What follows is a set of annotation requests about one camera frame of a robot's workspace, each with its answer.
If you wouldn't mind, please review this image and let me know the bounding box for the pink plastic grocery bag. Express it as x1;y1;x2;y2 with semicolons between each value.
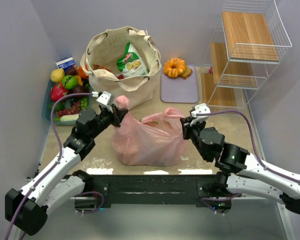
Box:
112;107;186;167

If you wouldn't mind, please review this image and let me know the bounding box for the white wire shelf rack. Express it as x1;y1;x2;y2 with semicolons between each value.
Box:
201;0;292;112

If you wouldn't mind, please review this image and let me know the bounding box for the aluminium table frame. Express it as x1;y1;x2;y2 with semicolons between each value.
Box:
9;154;298;240

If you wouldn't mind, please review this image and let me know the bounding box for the dark plum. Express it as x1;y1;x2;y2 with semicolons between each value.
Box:
64;66;78;76

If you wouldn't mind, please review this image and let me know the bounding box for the yellow lemon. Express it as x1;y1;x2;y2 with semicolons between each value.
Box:
50;68;65;84

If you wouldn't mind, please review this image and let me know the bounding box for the lavender food tray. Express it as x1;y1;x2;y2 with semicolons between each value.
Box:
160;64;199;104

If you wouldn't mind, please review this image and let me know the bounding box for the blue white carton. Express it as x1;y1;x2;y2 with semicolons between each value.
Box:
55;56;76;70

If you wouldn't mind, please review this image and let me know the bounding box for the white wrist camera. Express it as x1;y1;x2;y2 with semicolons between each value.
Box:
91;91;115;113
190;103;211;126

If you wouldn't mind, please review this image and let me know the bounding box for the green white chips bag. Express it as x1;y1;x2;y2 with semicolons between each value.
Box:
116;42;148;78

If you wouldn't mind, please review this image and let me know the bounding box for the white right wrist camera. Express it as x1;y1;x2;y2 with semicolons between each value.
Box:
190;103;211;126

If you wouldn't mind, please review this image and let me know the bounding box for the cake slice behind bundt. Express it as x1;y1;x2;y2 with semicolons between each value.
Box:
179;65;193;80

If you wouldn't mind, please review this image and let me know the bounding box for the orange fruit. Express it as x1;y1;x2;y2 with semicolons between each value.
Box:
77;66;89;80

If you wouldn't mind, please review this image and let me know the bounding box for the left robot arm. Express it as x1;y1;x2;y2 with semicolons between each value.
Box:
5;104;128;236

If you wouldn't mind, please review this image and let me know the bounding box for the pink dragon fruit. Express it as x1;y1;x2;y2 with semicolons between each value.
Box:
50;82;69;102

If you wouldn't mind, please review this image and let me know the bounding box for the red grape bunch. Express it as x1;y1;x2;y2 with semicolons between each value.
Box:
55;101;81;118

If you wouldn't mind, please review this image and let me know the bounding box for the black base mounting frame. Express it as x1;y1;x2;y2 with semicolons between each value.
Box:
64;172;242;215

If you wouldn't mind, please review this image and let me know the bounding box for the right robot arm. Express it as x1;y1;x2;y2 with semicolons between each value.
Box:
180;116;300;215

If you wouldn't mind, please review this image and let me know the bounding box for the green fruit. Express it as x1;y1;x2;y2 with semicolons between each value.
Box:
61;75;78;90

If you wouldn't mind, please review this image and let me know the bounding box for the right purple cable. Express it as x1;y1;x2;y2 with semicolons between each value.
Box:
199;109;300;213

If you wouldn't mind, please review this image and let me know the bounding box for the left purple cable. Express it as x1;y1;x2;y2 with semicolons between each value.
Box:
3;92;106;240

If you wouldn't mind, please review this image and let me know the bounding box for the purple cable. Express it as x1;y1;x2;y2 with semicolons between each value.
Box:
199;109;300;213
3;92;106;240

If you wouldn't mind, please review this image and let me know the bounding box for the teal fruit bin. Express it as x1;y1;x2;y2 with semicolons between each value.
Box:
42;80;92;126

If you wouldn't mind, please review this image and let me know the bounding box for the pale white cucumber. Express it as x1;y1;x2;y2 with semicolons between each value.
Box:
60;114;79;122

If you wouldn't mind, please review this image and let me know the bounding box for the orange bundt cake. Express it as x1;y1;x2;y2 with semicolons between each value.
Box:
163;57;186;78

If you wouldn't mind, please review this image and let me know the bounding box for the cream canvas tote bag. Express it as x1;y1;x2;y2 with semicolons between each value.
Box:
80;26;162;109

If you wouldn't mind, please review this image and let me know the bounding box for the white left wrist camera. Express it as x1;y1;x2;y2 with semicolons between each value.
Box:
91;91;115;113

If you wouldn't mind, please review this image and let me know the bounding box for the large red cookie bag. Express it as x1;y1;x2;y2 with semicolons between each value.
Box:
93;64;112;76

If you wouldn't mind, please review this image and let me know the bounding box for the green grape bunch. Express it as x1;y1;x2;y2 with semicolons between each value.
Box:
80;96;89;110

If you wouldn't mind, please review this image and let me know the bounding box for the green lime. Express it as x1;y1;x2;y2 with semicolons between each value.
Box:
48;102;65;113

